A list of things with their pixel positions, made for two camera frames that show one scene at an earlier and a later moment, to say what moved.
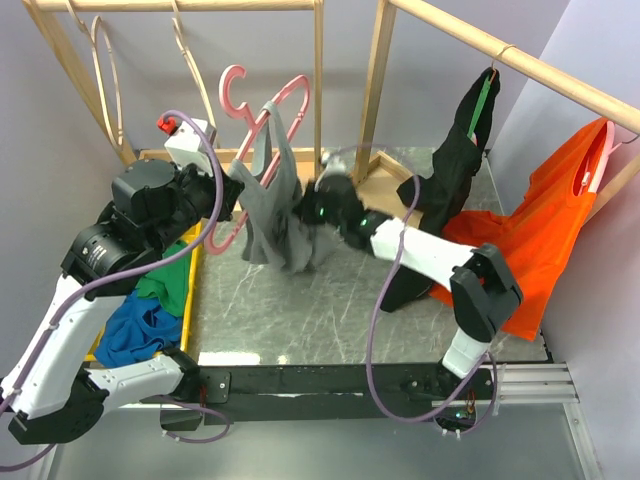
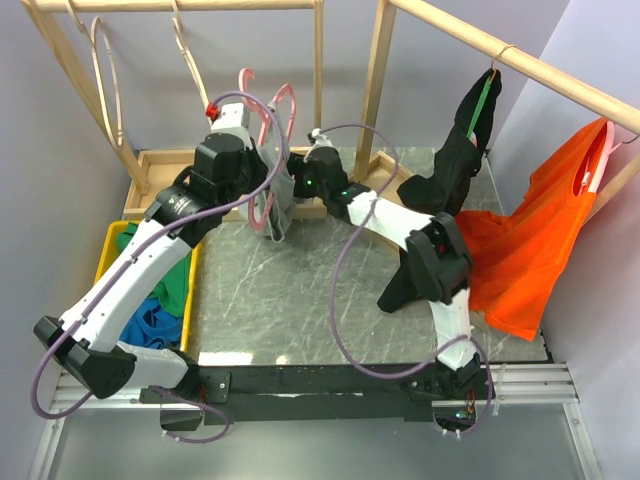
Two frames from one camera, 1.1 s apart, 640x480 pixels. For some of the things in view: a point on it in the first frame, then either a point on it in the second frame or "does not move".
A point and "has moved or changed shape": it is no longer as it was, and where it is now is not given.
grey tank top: [268, 185] has moved or changed shape
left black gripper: [231, 190] to [260, 167]
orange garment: [532, 238] does not move
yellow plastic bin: [194, 238] does not move
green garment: [169, 282] does not move
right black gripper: [303, 208] to [297, 165]
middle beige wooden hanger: [192, 62] does not move
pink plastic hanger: [224, 92] to [265, 115]
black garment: [458, 156] does not move
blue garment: [139, 327] does not move
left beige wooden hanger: [118, 144] does not move
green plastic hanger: [489, 81] does not move
